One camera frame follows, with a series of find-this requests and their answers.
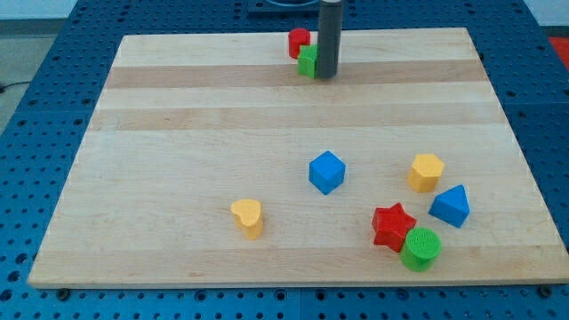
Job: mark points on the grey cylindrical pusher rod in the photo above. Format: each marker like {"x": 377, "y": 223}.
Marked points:
{"x": 329, "y": 37}

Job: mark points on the blue cube block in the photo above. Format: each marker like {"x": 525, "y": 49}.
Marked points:
{"x": 326, "y": 172}

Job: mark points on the green cube block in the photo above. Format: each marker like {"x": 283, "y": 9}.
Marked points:
{"x": 307, "y": 60}

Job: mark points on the yellow heart block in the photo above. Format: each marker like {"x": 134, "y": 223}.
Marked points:
{"x": 248, "y": 217}

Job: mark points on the red cylinder block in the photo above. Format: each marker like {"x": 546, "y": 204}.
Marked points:
{"x": 297, "y": 38}

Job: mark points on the yellow hexagon block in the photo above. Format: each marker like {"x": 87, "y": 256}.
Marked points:
{"x": 425, "y": 172}

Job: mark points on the wooden board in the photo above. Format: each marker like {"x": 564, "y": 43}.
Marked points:
{"x": 187, "y": 124}

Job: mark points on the red star block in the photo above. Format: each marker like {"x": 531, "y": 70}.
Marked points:
{"x": 391, "y": 225}

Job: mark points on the blue triangle block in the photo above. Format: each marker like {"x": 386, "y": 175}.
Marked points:
{"x": 451, "y": 206}

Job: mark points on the green cylinder block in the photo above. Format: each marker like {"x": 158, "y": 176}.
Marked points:
{"x": 420, "y": 249}

